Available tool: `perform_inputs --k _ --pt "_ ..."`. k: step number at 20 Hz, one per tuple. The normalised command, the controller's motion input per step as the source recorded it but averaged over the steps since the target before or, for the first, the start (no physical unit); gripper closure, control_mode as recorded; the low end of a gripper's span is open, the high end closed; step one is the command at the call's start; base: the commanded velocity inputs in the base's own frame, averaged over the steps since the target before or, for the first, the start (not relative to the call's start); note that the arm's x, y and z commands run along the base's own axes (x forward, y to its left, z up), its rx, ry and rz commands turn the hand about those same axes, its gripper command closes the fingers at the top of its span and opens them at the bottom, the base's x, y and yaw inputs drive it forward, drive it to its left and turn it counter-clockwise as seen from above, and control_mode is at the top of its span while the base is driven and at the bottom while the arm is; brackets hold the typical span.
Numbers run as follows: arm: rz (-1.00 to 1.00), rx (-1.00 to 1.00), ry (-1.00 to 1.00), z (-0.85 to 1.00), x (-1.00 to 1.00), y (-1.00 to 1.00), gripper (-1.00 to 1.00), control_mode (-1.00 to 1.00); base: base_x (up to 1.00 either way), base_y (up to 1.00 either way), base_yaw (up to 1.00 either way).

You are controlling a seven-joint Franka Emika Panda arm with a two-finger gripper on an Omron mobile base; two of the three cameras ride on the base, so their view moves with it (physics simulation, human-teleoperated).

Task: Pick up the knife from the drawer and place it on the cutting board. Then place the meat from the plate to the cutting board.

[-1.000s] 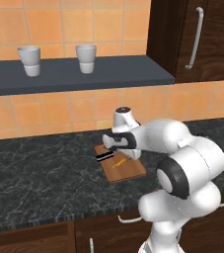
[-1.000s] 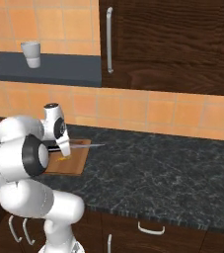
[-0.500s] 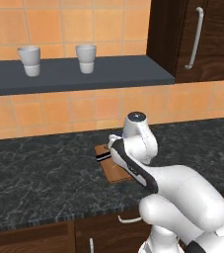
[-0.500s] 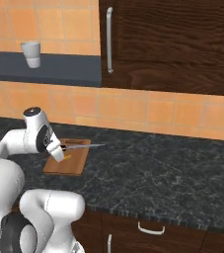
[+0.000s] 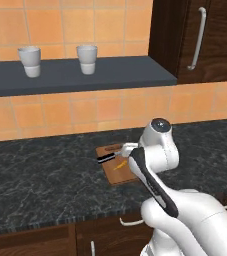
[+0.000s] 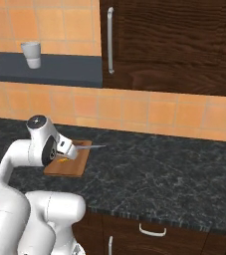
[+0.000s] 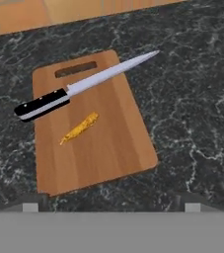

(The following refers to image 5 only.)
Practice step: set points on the dark wood wall cupboard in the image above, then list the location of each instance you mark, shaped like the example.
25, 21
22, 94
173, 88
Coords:
218, 43

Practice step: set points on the small orange food piece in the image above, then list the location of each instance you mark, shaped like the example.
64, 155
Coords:
121, 164

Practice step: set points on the brown wooden cutting board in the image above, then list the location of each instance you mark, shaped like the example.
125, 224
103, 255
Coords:
120, 177

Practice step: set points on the dark grey wall shelf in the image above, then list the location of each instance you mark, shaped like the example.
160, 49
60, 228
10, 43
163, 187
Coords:
85, 78

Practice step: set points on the white cup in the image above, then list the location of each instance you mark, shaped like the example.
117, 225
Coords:
87, 58
29, 60

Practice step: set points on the dark wood cupboard door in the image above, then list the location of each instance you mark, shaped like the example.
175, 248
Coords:
28, 241

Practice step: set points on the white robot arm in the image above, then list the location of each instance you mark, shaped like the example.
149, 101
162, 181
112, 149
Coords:
191, 216

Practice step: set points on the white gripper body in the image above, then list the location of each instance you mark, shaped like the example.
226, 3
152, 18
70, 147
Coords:
126, 150

